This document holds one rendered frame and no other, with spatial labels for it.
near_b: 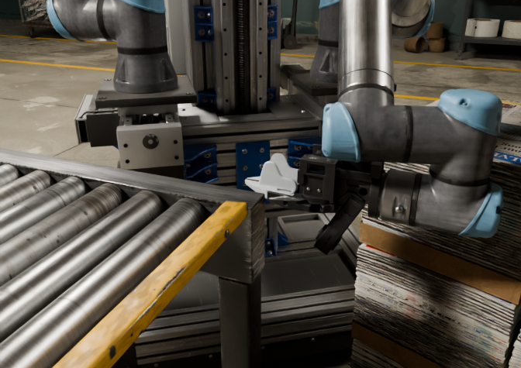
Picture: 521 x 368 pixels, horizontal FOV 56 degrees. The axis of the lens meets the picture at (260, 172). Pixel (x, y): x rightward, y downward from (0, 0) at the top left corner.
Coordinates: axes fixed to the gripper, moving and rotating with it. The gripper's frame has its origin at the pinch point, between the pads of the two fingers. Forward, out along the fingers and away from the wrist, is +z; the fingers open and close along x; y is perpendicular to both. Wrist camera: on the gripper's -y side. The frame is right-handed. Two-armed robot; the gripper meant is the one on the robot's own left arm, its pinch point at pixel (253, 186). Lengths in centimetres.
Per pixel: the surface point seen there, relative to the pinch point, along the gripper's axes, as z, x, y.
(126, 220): 8.5, 21.2, 2.8
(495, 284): -38.0, -7.7, -13.8
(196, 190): 3.9, 11.2, 3.5
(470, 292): -34.8, -8.9, -17.1
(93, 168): 22.5, 10.2, 3.5
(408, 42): 37, -624, -60
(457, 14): -17, -671, -27
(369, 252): -17.2, -15.4, -17.5
